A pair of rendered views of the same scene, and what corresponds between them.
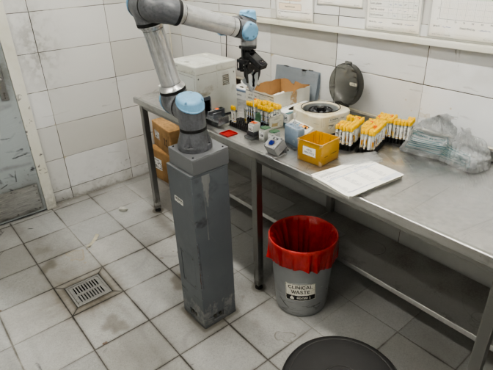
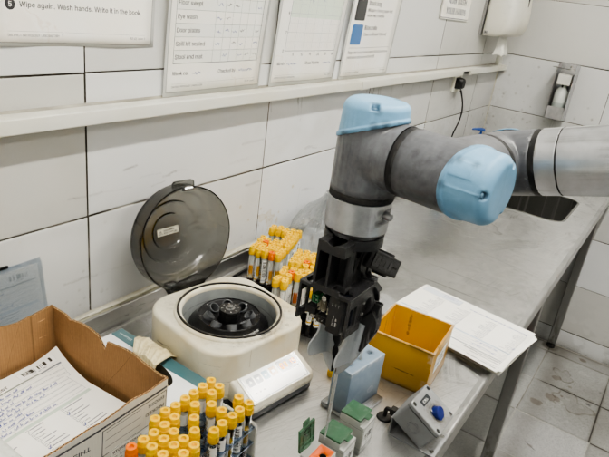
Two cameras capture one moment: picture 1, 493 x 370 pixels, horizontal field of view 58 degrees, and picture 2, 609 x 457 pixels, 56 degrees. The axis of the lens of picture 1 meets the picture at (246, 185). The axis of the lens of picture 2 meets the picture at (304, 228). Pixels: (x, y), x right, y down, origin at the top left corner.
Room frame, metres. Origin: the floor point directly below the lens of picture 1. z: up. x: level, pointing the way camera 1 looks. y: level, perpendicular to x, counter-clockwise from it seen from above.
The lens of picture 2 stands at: (2.35, 0.54, 1.57)
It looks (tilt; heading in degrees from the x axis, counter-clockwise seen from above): 23 degrees down; 250
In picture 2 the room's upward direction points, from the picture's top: 8 degrees clockwise
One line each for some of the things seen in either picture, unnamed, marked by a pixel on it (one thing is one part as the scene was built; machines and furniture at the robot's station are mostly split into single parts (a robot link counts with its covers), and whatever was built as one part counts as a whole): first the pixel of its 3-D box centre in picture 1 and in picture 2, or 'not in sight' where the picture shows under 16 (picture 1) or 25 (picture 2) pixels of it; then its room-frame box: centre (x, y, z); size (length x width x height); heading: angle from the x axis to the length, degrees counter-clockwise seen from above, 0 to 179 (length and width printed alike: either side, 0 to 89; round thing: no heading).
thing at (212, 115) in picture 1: (212, 114); not in sight; (2.30, 0.17, 0.92); 0.21 x 0.07 x 0.05; 39
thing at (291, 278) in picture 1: (301, 266); not in sight; (1.85, -0.28, 0.22); 0.38 x 0.37 x 0.44; 39
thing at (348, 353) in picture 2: (246, 81); (343, 354); (2.08, -0.02, 1.15); 0.06 x 0.03 x 0.09; 39
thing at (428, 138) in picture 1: (432, 131); (317, 227); (1.83, -0.84, 0.97); 0.26 x 0.17 x 0.19; 53
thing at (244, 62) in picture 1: (248, 58); (343, 276); (2.09, -0.03, 1.26); 0.09 x 0.08 x 0.12; 39
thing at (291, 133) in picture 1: (294, 136); (355, 381); (1.94, -0.23, 0.92); 0.10 x 0.07 x 0.10; 31
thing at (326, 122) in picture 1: (318, 118); (233, 338); (2.14, -0.37, 0.94); 0.30 x 0.24 x 0.12; 120
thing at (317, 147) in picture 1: (318, 147); (409, 347); (1.79, -0.32, 0.93); 0.13 x 0.13 x 0.10; 44
